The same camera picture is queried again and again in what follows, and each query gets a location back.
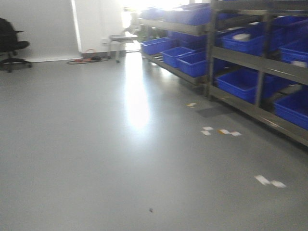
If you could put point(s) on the grey metal storage rack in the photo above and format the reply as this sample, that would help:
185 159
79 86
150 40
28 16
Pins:
224 61

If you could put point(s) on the distant blue tray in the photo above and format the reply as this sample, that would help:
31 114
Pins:
158 45

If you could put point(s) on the black office chair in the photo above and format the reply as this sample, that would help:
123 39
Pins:
9 44

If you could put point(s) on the grey stool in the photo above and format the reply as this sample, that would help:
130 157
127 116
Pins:
120 39

